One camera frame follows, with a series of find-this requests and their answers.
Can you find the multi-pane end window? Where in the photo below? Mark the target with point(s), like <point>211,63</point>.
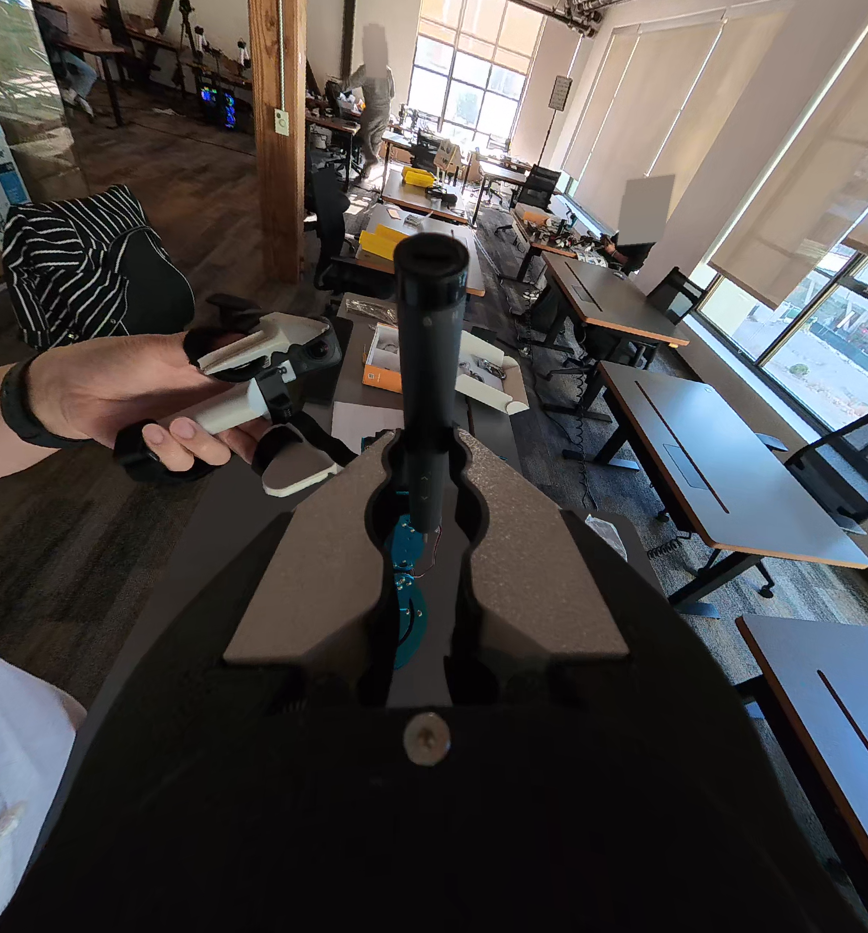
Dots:
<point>470,73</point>

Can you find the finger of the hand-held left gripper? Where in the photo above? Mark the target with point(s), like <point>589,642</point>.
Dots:
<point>266,339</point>
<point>299,466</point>

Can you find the blue toy robot arm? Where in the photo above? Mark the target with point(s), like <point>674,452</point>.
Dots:
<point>408,619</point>

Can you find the white electrical box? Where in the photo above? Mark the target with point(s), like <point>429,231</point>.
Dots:
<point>281,122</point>

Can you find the white paper sheet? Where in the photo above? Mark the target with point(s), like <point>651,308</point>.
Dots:
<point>361,430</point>

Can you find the yellow storage bin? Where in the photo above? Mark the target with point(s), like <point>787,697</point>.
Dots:
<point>383,244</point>
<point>419,176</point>

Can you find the black electric screwdriver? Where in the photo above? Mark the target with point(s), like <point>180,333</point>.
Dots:
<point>430,328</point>

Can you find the black wristwatch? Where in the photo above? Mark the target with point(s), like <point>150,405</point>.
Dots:
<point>18,415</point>

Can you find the person's white shirt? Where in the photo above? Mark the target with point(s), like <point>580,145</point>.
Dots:
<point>4,765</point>

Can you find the orange and white box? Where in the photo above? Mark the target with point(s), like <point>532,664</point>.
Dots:
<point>510,401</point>

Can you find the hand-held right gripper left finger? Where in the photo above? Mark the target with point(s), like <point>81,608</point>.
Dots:
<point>302,583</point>

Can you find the grey wood-edged desk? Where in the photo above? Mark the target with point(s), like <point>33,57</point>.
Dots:
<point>827,729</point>
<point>448,204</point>
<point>477,262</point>
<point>732,474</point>
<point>608,299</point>

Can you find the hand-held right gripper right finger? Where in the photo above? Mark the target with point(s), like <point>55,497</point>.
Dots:
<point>543,583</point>

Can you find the person's left hand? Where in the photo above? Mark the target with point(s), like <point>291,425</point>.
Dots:
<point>98,386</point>

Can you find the beige roller blind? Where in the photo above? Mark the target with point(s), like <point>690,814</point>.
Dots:
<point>805,182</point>
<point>645,124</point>

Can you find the dark grey desk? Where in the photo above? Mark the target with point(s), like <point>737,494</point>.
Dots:
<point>499,444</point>

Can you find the lit computer tower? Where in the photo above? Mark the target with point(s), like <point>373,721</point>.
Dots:
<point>219,108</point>

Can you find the wooden post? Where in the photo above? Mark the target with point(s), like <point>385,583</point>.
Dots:
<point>277,182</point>

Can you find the black white striped cloth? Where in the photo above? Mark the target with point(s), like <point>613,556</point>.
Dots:
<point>62,255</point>

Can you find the black office chair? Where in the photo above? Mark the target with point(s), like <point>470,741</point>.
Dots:
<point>674,295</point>
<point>539,188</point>
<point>332,219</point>
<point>834,466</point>

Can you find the large side window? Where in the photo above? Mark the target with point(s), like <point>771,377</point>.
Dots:
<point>827,364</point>

